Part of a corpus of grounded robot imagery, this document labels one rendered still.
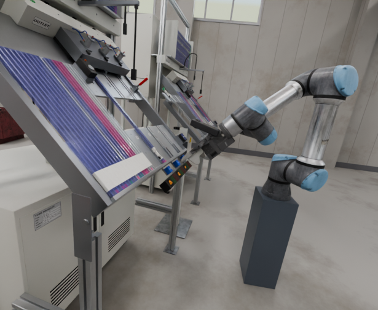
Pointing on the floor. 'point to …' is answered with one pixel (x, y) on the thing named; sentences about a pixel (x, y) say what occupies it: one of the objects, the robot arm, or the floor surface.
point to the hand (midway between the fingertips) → (184, 157)
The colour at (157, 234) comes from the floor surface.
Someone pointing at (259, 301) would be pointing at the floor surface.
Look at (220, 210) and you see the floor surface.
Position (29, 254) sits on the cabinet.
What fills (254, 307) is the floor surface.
